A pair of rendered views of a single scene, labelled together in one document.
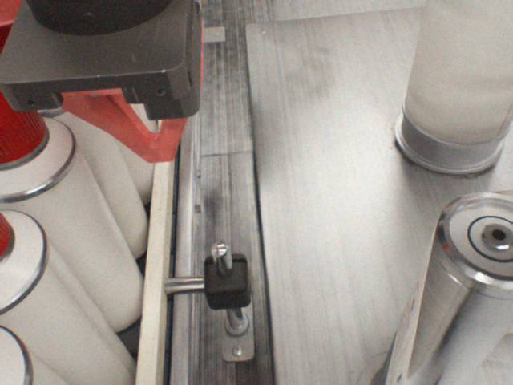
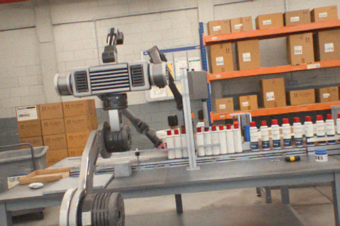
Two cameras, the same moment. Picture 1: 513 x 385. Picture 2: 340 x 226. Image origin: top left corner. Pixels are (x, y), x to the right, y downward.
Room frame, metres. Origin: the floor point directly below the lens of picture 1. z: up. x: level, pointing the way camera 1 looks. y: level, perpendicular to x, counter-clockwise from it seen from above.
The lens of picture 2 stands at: (0.20, 2.53, 1.34)
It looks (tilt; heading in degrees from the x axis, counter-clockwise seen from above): 3 degrees down; 272
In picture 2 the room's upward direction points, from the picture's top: 6 degrees counter-clockwise
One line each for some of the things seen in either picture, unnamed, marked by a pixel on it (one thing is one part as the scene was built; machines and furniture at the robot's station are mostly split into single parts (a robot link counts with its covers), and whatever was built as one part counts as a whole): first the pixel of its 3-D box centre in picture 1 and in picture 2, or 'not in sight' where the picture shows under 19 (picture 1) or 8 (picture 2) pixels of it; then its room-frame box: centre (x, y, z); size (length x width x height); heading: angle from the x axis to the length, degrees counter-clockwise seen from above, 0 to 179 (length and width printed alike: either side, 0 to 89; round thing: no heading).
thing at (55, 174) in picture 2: not in sight; (48, 175); (1.22, 0.10, 0.85); 0.30 x 0.26 x 0.04; 179
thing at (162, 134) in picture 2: not in sight; (168, 139); (0.37, -0.40, 0.95); 0.20 x 0.20 x 0.14
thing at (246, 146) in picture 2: not in sight; (241, 131); (-0.20, 0.02, 1.01); 0.14 x 0.13 x 0.26; 179
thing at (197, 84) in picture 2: not in sight; (194, 85); (0.12, 0.20, 1.38); 0.17 x 0.10 x 0.19; 55
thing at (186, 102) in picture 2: not in sight; (187, 118); (0.19, 0.26, 1.16); 0.04 x 0.04 x 0.67; 89
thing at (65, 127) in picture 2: not in sight; (62, 142); (2.33, -3.25, 0.70); 1.20 x 0.82 x 1.39; 4
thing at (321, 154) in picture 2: not in sight; (321, 155); (-0.61, 0.37, 0.87); 0.07 x 0.07 x 0.07
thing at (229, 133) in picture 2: not in sight; (229, 138); (-0.09, 0.12, 0.98); 0.05 x 0.05 x 0.20
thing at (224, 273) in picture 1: (229, 289); not in sight; (0.17, 0.03, 0.89); 0.03 x 0.03 x 0.12; 89
